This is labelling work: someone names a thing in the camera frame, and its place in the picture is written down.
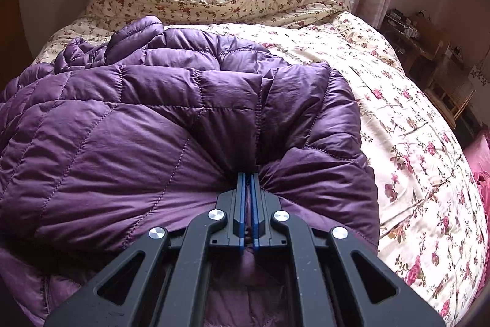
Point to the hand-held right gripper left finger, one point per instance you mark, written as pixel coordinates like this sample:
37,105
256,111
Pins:
242,212

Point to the orange wooden wardrobe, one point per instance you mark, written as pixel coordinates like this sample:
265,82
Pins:
11,36

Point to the purple quilted down jacket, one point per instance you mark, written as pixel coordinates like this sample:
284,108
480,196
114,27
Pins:
134,120

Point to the floral pillow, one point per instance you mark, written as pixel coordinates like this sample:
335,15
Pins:
229,7

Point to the cluttered wooden desk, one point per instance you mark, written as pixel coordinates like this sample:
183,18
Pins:
405,32

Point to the wooden nightstand with clutter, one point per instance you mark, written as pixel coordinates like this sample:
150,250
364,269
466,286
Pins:
451,89

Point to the pink cloth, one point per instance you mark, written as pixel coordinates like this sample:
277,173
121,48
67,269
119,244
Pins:
480,166

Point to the large-flower print bed quilt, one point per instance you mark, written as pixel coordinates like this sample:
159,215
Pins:
402,143

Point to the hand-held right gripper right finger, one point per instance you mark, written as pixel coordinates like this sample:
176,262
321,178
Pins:
255,212

